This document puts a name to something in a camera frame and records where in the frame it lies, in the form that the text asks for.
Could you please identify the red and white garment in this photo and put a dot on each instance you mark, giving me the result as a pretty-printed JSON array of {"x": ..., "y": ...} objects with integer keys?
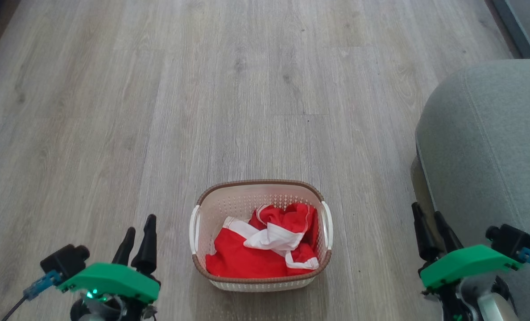
[{"x": 242, "y": 258}]

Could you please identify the grey fabric sofa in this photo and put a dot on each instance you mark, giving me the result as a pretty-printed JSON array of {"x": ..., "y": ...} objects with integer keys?
[{"x": 497, "y": 156}]

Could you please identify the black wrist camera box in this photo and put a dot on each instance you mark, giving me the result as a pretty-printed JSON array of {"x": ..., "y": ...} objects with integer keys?
[
  {"x": 512, "y": 240},
  {"x": 64, "y": 261}
]

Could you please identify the cream basket with brown rim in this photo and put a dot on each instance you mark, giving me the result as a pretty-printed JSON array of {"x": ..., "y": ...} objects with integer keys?
[{"x": 229, "y": 203}]

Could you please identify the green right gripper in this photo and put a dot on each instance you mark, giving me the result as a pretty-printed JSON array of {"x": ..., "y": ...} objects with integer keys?
[{"x": 465, "y": 265}]

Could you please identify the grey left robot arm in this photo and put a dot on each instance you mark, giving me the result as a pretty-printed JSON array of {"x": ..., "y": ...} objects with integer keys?
[{"x": 109, "y": 310}]

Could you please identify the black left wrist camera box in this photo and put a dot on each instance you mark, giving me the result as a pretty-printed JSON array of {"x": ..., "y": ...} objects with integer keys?
[{"x": 64, "y": 261}]

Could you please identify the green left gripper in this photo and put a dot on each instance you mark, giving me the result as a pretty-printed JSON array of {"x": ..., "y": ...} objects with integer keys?
[{"x": 113, "y": 278}]

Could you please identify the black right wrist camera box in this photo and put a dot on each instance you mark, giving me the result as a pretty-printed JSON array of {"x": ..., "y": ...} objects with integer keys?
[{"x": 512, "y": 240}]

